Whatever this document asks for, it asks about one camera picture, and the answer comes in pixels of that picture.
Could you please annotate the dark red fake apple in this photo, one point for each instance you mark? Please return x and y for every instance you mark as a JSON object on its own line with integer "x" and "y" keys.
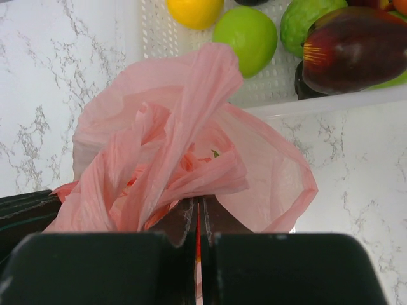
{"x": 353, "y": 48}

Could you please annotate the yellow fake apple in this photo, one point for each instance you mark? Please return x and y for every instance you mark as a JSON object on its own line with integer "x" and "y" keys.
{"x": 195, "y": 14}

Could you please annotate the white plastic basket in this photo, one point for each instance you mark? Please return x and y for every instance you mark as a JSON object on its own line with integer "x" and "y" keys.
{"x": 151, "y": 32}

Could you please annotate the green fake lime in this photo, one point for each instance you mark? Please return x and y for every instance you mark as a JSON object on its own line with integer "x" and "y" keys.
{"x": 297, "y": 19}

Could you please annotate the green fake apple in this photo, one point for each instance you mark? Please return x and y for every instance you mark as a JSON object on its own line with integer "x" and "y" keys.
{"x": 251, "y": 34}

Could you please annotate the pink plastic bag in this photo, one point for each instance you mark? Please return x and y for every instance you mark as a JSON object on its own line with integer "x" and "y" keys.
{"x": 163, "y": 131}

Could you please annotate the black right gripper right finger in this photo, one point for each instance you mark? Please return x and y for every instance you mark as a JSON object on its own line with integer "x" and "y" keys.
{"x": 242, "y": 267}

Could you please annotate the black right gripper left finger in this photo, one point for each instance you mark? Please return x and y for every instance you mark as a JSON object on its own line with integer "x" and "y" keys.
{"x": 156, "y": 266}

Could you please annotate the orange fake orange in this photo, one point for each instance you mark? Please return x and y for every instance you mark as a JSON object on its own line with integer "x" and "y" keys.
{"x": 400, "y": 6}

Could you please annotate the dark purple fake fruit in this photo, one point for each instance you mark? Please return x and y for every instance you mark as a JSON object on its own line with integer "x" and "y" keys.
{"x": 251, "y": 2}

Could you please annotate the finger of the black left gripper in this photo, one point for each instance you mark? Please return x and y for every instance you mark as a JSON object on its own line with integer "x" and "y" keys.
{"x": 24, "y": 214}

